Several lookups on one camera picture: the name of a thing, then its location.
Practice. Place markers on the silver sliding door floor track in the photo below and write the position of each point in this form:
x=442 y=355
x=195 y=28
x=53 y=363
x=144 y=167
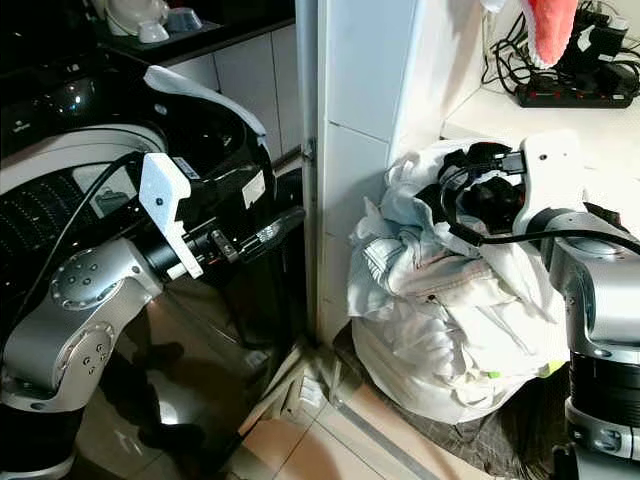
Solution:
x=300 y=395

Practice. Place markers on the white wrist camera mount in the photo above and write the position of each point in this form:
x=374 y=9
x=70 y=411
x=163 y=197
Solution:
x=550 y=180
x=163 y=200

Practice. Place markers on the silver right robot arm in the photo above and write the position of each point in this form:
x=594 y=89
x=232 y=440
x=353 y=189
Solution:
x=600 y=290

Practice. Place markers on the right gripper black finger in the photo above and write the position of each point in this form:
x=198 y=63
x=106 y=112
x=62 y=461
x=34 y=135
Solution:
x=480 y=157
x=470 y=210

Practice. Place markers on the black power adapter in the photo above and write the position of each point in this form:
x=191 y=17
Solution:
x=600 y=42

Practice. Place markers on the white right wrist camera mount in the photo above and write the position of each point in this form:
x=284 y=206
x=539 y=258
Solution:
x=550 y=180

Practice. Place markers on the black kitchen countertop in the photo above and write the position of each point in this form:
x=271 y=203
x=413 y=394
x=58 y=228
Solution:
x=240 y=20

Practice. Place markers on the small white bowl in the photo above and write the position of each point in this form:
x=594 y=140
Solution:
x=152 y=33

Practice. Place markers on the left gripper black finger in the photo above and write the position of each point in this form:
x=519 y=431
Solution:
x=275 y=235

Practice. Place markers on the silver metal door frame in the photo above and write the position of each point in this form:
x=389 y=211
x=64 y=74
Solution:
x=308 y=100

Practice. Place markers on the white clothes bundle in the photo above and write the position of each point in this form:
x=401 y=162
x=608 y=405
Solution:
x=450 y=320

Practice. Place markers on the black power strip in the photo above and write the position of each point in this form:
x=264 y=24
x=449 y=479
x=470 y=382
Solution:
x=570 y=96

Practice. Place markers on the washing machine lid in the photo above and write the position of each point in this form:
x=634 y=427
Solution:
x=200 y=92

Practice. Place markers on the white kitchen base cabinet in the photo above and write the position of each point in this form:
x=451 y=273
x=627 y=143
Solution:
x=260 y=90

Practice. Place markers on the pink fluffy hanging cloth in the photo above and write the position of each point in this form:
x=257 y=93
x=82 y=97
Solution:
x=550 y=30

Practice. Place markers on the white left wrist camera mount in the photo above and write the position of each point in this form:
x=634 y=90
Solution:
x=163 y=200

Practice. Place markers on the small blue cup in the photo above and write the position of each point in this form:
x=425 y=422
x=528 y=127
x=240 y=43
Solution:
x=184 y=20

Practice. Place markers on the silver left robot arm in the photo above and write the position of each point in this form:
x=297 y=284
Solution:
x=80 y=285

